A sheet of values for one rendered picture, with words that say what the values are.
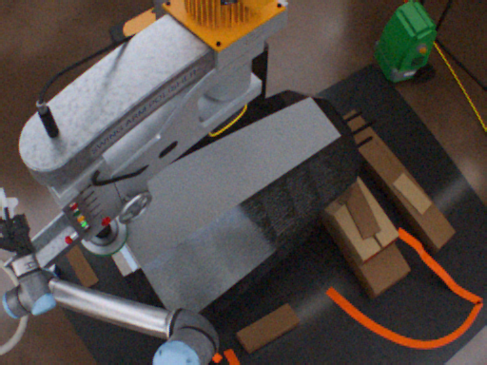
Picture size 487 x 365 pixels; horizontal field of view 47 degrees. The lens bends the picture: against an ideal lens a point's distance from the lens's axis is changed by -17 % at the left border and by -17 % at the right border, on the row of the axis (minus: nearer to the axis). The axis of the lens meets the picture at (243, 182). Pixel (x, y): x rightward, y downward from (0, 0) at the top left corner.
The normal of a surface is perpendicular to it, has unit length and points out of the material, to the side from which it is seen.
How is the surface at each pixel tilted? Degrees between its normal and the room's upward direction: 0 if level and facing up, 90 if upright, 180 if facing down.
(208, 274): 45
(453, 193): 0
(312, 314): 0
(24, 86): 0
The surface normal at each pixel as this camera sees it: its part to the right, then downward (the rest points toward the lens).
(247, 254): 0.42, 0.24
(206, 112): 0.01, -0.40
